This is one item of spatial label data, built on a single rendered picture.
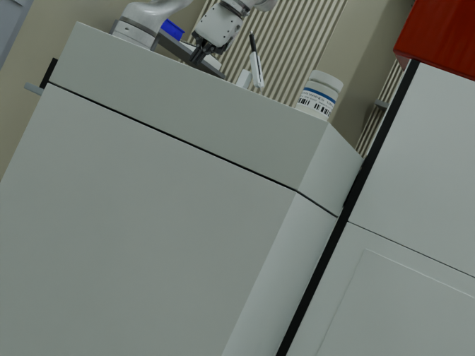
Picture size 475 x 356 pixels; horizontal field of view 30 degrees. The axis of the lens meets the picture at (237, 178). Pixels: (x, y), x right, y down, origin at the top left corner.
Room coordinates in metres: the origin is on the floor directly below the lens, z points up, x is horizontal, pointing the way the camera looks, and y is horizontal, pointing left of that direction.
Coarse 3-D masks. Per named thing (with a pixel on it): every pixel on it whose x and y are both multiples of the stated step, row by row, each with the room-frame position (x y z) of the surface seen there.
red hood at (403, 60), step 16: (416, 0) 2.04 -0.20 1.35; (432, 0) 2.02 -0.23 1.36; (448, 0) 2.01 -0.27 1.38; (464, 0) 2.00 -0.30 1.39; (416, 16) 2.03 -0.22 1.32; (432, 16) 2.02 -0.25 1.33; (448, 16) 2.00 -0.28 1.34; (464, 16) 1.99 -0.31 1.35; (400, 32) 2.04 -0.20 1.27; (416, 32) 2.02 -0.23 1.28; (432, 32) 2.01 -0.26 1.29; (448, 32) 2.00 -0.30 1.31; (464, 32) 1.99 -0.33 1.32; (400, 48) 2.03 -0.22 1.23; (416, 48) 2.02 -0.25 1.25; (432, 48) 2.01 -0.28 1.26; (448, 48) 1.99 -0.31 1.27; (464, 48) 1.98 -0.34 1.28; (400, 64) 2.12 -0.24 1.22; (432, 64) 2.00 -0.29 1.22; (448, 64) 1.99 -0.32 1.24; (464, 64) 1.97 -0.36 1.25
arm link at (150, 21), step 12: (156, 0) 2.66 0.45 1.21; (168, 0) 2.64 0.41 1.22; (180, 0) 2.64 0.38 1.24; (192, 0) 2.67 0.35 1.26; (132, 12) 2.59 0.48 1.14; (144, 12) 2.59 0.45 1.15; (156, 12) 2.60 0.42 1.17; (168, 12) 2.62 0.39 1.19; (132, 24) 2.59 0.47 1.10; (144, 24) 2.59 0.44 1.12; (156, 24) 2.61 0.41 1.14
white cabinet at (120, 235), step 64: (64, 128) 1.90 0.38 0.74; (128, 128) 1.85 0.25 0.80; (0, 192) 1.93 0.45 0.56; (64, 192) 1.87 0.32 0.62; (128, 192) 1.82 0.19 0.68; (192, 192) 1.77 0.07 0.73; (256, 192) 1.73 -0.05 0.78; (0, 256) 1.90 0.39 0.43; (64, 256) 1.85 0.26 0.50; (128, 256) 1.80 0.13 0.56; (192, 256) 1.75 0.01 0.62; (256, 256) 1.71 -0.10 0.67; (0, 320) 1.88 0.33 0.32; (64, 320) 1.83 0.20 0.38; (128, 320) 1.78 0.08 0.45; (192, 320) 1.73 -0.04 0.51; (256, 320) 1.80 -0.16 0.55
